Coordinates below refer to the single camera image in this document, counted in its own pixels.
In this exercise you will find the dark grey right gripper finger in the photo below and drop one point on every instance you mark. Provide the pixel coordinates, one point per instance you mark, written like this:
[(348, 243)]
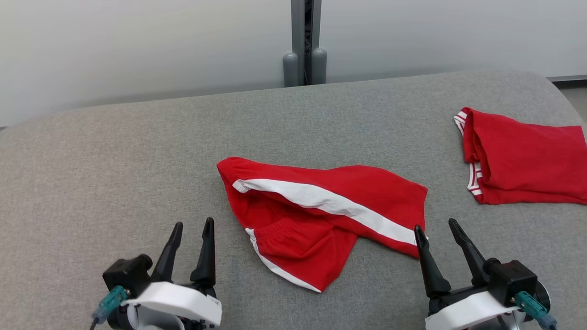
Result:
[(433, 270), (474, 261)]

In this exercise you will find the red basketball jersey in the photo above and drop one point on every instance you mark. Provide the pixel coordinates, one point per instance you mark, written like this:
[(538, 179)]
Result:
[(527, 165)]

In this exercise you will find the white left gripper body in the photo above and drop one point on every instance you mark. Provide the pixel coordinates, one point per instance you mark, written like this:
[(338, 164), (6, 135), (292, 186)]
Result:
[(174, 298)]

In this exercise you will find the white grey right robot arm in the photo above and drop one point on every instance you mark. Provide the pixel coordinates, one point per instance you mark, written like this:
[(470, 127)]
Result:
[(500, 324)]

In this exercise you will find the red shorts with white stripe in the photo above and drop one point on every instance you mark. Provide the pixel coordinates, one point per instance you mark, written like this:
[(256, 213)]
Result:
[(380, 197)]

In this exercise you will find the teal right camera connector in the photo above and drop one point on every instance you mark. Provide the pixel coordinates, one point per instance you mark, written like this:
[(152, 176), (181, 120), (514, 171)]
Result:
[(532, 307)]

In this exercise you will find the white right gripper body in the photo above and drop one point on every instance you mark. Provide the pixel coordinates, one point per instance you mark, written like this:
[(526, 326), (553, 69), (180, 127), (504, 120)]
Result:
[(463, 311)]

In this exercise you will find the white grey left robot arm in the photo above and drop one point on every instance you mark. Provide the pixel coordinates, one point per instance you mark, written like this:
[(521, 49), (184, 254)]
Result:
[(156, 321)]

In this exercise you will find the teal camera connector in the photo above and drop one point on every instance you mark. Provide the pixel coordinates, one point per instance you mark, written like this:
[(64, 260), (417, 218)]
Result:
[(532, 307), (110, 300)]

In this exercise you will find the grey partition post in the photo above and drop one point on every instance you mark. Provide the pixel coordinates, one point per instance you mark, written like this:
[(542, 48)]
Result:
[(299, 46)]

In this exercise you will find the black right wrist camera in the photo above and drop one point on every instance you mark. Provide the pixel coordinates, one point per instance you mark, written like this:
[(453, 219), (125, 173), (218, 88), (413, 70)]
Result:
[(511, 277)]

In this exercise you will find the teal left camera connector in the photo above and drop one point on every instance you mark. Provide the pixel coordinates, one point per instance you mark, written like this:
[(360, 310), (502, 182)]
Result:
[(110, 300)]

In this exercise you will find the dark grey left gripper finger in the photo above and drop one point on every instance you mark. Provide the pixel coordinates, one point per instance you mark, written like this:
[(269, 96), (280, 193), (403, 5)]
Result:
[(168, 256), (205, 261)]

